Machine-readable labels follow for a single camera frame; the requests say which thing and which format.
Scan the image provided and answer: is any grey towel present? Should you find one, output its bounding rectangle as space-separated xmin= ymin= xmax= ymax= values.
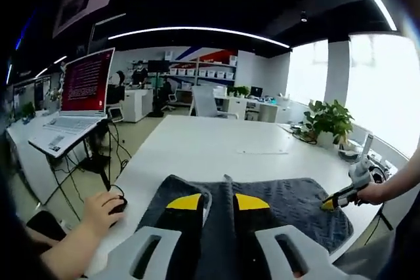
xmin=136 ymin=174 xmax=354 ymax=280

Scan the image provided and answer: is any person's right hand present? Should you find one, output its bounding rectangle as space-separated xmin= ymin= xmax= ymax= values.
xmin=355 ymin=182 xmax=387 ymax=206

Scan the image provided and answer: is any white upright stand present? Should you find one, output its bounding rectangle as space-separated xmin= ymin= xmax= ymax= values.
xmin=362 ymin=134 xmax=375 ymax=156

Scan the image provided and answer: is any black computer mouse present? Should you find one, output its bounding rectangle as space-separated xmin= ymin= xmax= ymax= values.
xmin=108 ymin=194 xmax=129 ymax=217

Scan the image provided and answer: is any large potted green plant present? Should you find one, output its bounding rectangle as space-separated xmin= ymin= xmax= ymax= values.
xmin=303 ymin=98 xmax=355 ymax=150

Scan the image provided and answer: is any person's dark clothing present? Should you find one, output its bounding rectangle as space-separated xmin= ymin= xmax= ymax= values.
xmin=377 ymin=191 xmax=420 ymax=280

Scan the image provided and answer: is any black laptop stand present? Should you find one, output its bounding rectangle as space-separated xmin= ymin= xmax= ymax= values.
xmin=81 ymin=119 xmax=114 ymax=192

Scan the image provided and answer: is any white side desk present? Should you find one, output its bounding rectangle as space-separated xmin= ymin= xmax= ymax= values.
xmin=6 ymin=111 xmax=99 ymax=205

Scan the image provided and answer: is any long white office desk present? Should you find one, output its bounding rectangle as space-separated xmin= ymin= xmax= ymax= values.
xmin=213 ymin=94 xmax=289 ymax=123

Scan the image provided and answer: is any small potted plant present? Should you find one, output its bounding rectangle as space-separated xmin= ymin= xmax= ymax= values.
xmin=226 ymin=85 xmax=250 ymax=98

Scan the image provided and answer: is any small white tablet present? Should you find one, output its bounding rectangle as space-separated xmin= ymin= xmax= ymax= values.
xmin=107 ymin=106 xmax=125 ymax=121

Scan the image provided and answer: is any white cabinet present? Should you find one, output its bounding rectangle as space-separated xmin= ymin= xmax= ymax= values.
xmin=124 ymin=89 xmax=154 ymax=123

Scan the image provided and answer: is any white office chair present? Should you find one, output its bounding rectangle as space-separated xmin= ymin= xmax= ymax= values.
xmin=190 ymin=85 xmax=240 ymax=120

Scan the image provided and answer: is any green desk plant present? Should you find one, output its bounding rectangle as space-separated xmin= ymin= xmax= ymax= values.
xmin=21 ymin=101 xmax=36 ymax=120

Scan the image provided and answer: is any white laptop with red screen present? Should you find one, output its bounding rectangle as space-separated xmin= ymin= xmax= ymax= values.
xmin=28 ymin=47 xmax=116 ymax=159

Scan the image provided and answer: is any black monitor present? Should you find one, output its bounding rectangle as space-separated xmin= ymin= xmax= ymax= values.
xmin=147 ymin=59 xmax=171 ymax=73

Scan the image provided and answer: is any black cable bundle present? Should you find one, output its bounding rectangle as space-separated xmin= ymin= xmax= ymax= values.
xmin=291 ymin=125 xmax=318 ymax=145

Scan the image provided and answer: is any black mouse cable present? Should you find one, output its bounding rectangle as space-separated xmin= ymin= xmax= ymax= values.
xmin=110 ymin=184 xmax=127 ymax=199

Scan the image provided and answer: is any wall shelf with white boxes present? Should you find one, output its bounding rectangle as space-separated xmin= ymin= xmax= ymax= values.
xmin=163 ymin=49 xmax=239 ymax=92

